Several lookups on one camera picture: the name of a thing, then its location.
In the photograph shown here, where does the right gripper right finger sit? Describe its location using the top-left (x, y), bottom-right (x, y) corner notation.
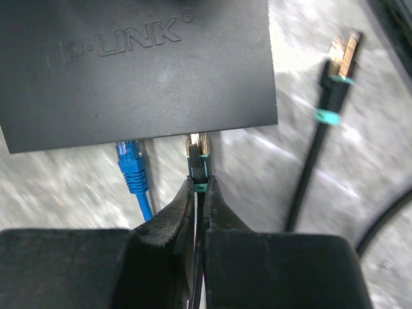
top-left (203, 177), bottom-right (372, 308)

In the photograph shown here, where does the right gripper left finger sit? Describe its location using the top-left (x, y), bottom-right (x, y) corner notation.
top-left (1, 179), bottom-right (194, 308)

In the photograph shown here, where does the blue ethernet cable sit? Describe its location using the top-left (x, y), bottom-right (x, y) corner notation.
top-left (115, 140), bottom-right (155, 223)

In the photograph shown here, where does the black network switch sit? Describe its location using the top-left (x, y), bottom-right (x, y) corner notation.
top-left (1, 1), bottom-right (277, 154)

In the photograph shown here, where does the black ethernet cable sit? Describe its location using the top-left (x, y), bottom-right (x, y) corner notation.
top-left (183, 30), bottom-right (366, 309)

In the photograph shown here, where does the black long power cable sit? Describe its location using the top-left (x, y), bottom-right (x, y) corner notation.
top-left (353, 0), bottom-right (412, 255)

